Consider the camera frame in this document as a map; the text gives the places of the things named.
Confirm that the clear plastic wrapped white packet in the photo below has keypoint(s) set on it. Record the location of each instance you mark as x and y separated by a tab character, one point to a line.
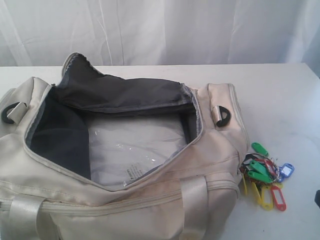
125	149

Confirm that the bunch of colourful key tags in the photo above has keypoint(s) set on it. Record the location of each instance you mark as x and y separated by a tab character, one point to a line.
265	177

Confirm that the white background curtain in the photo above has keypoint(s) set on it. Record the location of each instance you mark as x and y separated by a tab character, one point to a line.
160	32

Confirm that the beige fabric duffel bag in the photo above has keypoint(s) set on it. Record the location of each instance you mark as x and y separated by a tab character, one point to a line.
46	191

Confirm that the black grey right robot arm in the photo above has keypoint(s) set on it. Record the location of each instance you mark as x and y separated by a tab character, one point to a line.
317	198

